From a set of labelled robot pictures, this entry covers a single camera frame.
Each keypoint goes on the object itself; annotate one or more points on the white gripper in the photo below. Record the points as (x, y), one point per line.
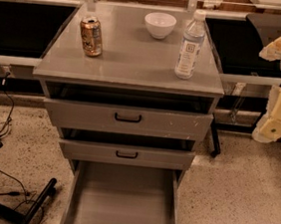
(269, 129)

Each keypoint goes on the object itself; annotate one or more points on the orange soda can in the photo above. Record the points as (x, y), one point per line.
(91, 36)

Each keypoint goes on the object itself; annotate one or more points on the grey drawer cabinet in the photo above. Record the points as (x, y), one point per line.
(134, 70)

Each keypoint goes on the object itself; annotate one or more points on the grey open bottom drawer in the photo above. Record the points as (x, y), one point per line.
(104, 193)

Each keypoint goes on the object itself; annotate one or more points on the grey top drawer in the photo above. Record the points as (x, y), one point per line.
(104, 118)

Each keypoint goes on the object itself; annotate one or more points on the clear plastic water bottle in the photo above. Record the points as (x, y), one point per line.
(192, 40)

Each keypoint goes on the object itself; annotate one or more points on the white ceramic bowl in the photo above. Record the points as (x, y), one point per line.
(159, 24)

